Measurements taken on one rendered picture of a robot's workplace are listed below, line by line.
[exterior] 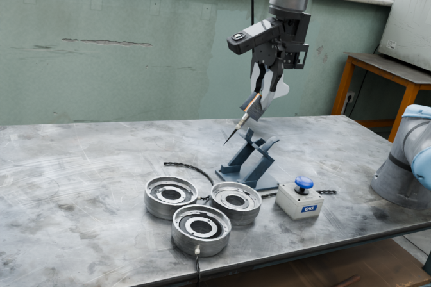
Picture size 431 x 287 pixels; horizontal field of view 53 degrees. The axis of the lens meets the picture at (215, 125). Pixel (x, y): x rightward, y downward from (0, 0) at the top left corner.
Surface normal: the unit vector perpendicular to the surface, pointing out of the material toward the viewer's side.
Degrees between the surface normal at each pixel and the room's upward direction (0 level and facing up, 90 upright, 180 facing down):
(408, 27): 90
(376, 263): 0
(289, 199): 90
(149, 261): 0
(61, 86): 90
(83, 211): 0
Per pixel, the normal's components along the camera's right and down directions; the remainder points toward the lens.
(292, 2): 0.00, 0.39
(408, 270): 0.17, -0.91
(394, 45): -0.88, 0.04
